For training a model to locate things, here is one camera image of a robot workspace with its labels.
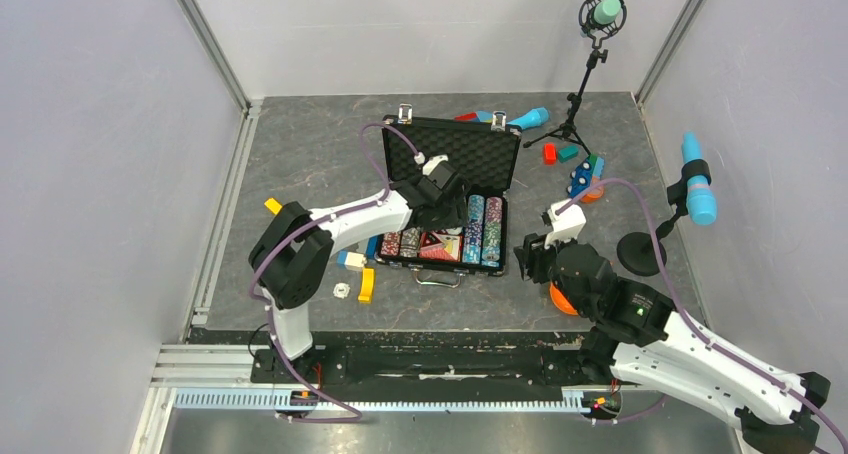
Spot red playing card deck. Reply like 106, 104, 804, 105
418, 233, 463, 262

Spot green microphone on tripod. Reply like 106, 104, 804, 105
522, 0, 627, 157

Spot blue chip row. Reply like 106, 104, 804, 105
462, 194, 485, 264

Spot green purple chip row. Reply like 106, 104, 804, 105
481, 197, 503, 267

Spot white blue block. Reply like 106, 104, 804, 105
336, 251, 368, 272

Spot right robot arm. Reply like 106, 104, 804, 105
514, 202, 830, 453

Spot red blue flat blocks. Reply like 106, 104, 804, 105
455, 111, 493, 123

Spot teal small block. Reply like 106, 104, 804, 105
557, 145, 580, 163

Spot blue grey block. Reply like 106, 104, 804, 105
365, 236, 379, 259

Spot black poker case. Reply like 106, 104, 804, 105
376, 104, 524, 277

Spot grey poker chip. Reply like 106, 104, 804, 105
332, 283, 351, 299

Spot blue microphone on stand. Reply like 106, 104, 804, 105
616, 131, 718, 277

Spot red small block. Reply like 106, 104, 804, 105
543, 143, 558, 165

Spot blue toy car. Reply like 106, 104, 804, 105
566, 155, 605, 204

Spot yellow long block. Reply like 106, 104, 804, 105
357, 267, 376, 304

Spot blue toy microphone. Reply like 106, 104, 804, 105
507, 107, 550, 131

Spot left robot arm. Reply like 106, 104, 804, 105
248, 155, 471, 382

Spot orange curved track piece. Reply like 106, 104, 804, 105
548, 283, 578, 316

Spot red chip row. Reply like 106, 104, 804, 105
380, 232, 402, 257

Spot yellow cube block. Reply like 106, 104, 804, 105
264, 198, 282, 215

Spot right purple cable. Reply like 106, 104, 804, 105
553, 176, 848, 454

